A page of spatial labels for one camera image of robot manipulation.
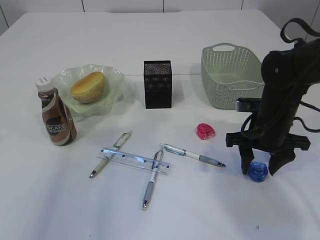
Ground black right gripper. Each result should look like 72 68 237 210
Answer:
226 48 311 176

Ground blue pencil sharpener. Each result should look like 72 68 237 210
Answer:
248 161 269 183

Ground pink pencil sharpener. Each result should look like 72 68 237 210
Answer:
196 123 216 140

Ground transparent plastic ruler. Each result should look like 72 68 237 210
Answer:
97 148 171 175

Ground sugared bread bun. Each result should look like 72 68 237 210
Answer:
70 71 106 104

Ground brown Nescafe coffee bottle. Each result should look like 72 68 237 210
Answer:
35 77 77 146

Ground black blue right robot arm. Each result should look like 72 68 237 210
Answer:
225 39 320 175

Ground green plastic woven basket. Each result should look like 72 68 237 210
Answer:
201 43 265 110

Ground clear grey right pen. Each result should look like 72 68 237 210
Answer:
160 143 226 167

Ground white grey middle pen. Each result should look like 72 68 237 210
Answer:
142 146 164 211

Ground black mesh pen holder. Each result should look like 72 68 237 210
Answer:
143 60 173 109

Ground beige grip pen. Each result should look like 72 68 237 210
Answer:
89 130 133 179

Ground green glass ruffled plate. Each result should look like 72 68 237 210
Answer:
52 64 125 121

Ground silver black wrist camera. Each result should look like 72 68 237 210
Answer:
235 97 262 113

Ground black camera cable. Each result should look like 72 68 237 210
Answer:
239 17 320 141

